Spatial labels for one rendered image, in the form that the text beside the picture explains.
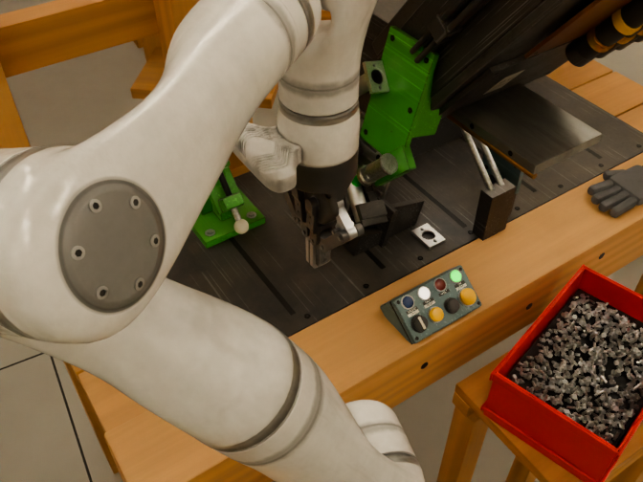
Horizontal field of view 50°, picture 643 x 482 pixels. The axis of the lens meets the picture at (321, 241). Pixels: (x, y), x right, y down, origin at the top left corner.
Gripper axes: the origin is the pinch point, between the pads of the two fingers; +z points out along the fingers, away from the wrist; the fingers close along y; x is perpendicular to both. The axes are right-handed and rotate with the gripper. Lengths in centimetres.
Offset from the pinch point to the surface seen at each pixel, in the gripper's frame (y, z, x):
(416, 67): 31, 6, -40
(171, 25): 67, 6, -13
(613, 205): 10, 38, -77
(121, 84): 256, 130, -55
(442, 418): 28, 130, -63
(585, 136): 11, 17, -62
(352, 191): 34, 30, -30
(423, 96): 27.9, 9.5, -39.1
